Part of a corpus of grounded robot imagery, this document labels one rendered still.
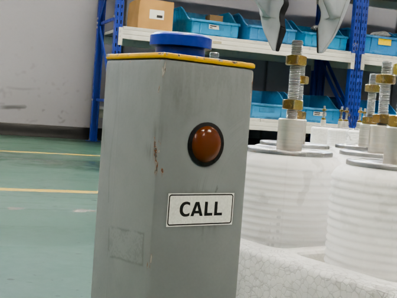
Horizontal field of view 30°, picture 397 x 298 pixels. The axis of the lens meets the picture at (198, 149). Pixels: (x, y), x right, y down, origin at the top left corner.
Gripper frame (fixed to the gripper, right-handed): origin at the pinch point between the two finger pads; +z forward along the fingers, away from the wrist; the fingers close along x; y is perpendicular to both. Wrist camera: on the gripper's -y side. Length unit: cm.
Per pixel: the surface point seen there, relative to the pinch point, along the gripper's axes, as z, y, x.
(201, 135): 8.4, 21.7, 0.5
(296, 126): 7.7, 1.4, 0.6
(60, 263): 35, -45, -53
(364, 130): 7.8, -24.7, 1.5
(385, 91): 3.8, -9.1, 6.1
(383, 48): -50, -503, -80
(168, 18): -53, -388, -203
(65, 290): 35, -31, -42
